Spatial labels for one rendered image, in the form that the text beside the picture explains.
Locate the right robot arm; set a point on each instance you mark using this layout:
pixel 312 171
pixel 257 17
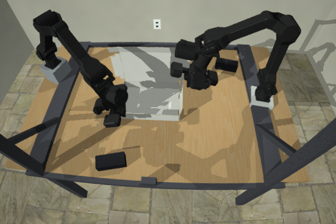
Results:
pixel 287 31

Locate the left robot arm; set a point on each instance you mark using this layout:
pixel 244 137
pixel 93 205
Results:
pixel 92 70

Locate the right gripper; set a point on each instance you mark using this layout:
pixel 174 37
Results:
pixel 177 69

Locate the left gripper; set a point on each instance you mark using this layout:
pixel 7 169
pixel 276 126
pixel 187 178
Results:
pixel 113 119

